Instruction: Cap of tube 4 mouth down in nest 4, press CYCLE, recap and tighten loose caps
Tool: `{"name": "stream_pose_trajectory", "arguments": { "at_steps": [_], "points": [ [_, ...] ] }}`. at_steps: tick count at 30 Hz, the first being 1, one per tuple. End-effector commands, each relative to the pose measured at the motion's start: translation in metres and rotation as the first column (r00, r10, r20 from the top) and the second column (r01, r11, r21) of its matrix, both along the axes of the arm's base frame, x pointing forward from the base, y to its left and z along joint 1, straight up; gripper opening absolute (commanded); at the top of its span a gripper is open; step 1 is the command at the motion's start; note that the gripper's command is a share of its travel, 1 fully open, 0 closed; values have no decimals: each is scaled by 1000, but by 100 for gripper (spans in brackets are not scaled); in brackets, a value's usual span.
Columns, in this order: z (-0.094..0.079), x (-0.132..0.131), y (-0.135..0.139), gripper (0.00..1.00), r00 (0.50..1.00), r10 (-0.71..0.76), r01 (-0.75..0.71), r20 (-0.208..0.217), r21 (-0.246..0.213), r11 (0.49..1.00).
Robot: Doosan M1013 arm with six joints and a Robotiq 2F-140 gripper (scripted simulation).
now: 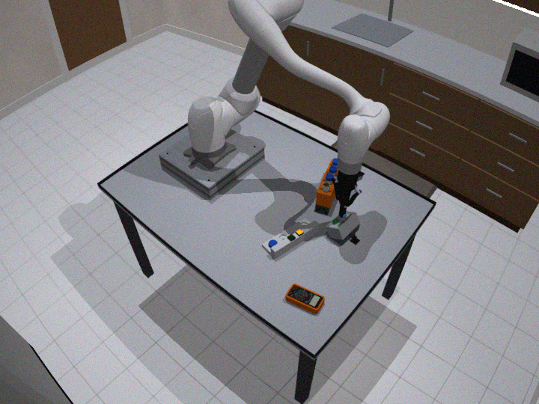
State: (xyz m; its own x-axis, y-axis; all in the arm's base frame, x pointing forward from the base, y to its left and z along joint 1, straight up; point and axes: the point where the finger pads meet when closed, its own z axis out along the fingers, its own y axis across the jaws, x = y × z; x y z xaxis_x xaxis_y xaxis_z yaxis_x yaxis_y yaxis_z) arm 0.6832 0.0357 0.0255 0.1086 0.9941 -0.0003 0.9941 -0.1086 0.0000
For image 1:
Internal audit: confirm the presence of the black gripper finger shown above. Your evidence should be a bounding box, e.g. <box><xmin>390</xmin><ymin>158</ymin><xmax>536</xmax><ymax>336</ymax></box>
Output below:
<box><xmin>341</xmin><ymin>185</ymin><xmax>362</xmax><ymax>217</ymax></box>
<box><xmin>332</xmin><ymin>175</ymin><xmax>344</xmax><ymax>216</ymax></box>

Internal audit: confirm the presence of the orange pocket multimeter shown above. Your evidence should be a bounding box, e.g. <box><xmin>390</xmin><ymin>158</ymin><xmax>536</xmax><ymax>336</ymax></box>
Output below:
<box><xmin>285</xmin><ymin>284</ymin><xmax>325</xmax><ymax>314</ymax></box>

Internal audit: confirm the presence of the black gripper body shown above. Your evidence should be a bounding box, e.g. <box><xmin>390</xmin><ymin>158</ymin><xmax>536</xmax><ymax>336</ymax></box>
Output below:
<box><xmin>337</xmin><ymin>170</ymin><xmax>359</xmax><ymax>192</ymax></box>

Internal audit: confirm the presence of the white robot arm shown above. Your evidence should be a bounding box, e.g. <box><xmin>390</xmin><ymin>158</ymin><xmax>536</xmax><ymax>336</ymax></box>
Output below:
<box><xmin>183</xmin><ymin>0</ymin><xmax>390</xmax><ymax>182</ymax></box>

